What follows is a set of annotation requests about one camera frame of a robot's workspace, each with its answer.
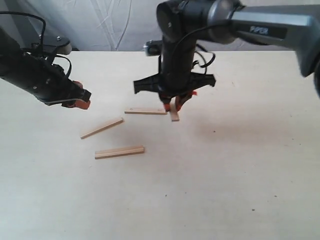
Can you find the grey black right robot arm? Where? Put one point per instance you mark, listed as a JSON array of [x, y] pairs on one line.
[[184, 22]]

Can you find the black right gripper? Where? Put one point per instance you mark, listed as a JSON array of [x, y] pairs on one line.
[[175, 77]]

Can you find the wood bar with magnet dots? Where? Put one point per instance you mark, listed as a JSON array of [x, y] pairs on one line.
[[145, 111]]

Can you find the grooved wood bar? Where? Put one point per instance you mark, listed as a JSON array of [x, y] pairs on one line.
[[118, 152]]

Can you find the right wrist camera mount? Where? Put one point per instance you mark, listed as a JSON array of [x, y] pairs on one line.
[[153, 48]]

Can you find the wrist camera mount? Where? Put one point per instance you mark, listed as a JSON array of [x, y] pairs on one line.
[[153, 48], [50, 45]]

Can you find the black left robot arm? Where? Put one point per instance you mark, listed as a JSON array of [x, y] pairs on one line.
[[11, 66]]

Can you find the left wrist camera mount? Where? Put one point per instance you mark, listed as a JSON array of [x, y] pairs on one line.
[[50, 45]]

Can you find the white backdrop cloth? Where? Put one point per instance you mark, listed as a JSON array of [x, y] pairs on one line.
[[106, 25]]

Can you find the plain wood bar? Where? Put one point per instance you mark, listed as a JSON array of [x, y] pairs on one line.
[[102, 127]]

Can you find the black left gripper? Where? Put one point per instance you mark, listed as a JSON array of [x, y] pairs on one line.
[[50, 84]]

